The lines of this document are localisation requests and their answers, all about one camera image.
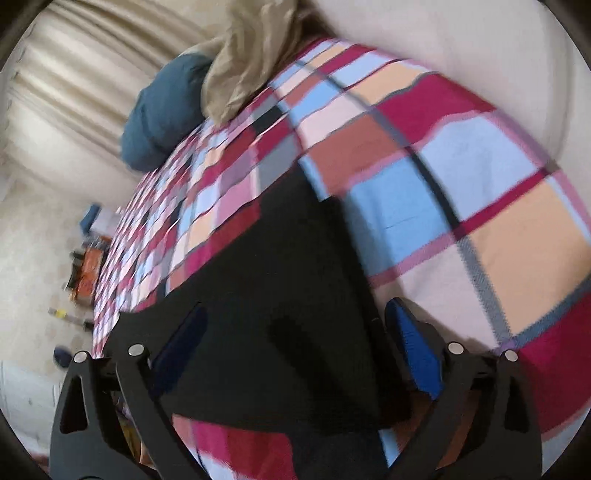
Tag blue pillow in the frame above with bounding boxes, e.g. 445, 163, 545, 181
121, 53, 218, 172

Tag beige cloth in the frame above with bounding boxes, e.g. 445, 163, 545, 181
202, 0, 303, 125

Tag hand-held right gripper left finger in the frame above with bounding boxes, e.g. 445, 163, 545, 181
50, 302, 209, 480

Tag blue and white box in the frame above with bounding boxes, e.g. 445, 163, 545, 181
79, 205, 122, 238

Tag beige curtain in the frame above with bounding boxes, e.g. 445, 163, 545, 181
0, 0, 245, 195

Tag orange box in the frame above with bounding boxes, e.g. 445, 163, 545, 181
67, 237, 112, 305

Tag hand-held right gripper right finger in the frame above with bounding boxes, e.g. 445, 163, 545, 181
384, 298, 542, 480

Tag black pants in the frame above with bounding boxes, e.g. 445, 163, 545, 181
100, 168, 411, 432

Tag yellow black stick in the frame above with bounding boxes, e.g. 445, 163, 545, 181
48, 307, 95, 330

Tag plaid bed sheet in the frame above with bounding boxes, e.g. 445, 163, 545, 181
90, 37, 591, 480

